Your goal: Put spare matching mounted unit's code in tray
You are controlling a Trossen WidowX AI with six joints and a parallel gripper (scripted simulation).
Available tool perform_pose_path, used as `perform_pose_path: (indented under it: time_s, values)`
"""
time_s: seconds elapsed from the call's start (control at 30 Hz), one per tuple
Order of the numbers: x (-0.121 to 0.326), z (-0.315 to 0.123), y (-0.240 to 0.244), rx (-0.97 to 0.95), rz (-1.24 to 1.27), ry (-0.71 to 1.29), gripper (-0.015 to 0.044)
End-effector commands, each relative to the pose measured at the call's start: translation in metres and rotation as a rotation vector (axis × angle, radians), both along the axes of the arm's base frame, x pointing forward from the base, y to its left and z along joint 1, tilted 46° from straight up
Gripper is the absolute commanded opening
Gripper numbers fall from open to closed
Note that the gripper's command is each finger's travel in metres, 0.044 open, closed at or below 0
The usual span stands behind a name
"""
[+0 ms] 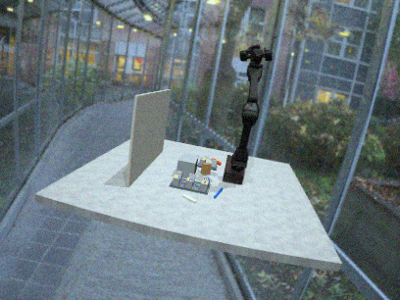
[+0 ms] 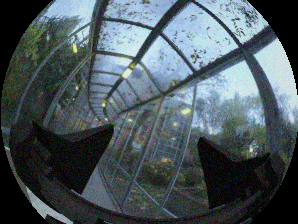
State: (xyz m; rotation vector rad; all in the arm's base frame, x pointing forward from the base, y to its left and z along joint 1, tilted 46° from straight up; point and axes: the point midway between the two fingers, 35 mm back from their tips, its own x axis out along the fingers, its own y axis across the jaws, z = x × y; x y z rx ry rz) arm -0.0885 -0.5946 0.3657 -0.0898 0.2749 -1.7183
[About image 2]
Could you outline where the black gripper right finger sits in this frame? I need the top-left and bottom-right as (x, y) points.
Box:
(197, 136), (270, 209)

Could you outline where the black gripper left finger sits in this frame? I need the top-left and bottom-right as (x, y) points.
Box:
(32, 120), (113, 194)

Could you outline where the grey flat panel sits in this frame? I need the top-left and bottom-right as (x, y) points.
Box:
(4, 147), (32, 204)

